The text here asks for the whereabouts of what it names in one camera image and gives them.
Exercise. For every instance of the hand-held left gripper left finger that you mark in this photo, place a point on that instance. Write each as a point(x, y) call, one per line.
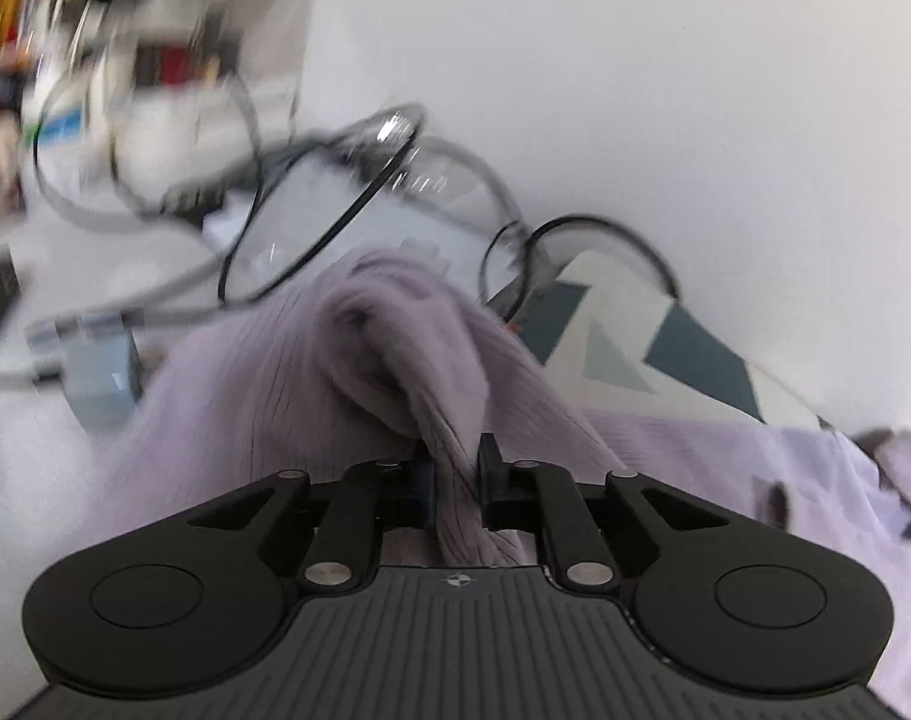
point(425, 491)

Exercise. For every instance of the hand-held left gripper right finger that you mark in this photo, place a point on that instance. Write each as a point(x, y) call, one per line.
point(491, 480)

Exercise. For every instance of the lavender ribbed garment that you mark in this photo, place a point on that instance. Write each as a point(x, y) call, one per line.
point(275, 390)

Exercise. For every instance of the grey-blue power adapter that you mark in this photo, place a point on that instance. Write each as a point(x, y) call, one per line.
point(99, 382)

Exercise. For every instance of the clear acrylic organizer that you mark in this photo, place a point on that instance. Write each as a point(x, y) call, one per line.
point(223, 30)

